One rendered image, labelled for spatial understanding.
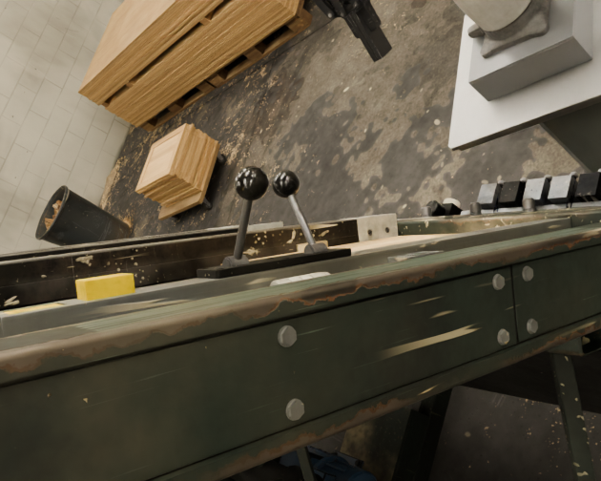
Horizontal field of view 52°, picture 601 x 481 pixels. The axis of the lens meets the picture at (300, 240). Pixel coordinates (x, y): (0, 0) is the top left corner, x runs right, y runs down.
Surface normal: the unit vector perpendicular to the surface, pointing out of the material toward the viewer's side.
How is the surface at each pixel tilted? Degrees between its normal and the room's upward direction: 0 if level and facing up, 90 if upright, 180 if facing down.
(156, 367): 90
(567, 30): 0
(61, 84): 90
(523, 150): 0
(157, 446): 90
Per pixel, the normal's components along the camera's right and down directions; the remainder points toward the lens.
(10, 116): 0.65, -0.19
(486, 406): -0.73, -0.42
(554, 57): -0.20, 0.89
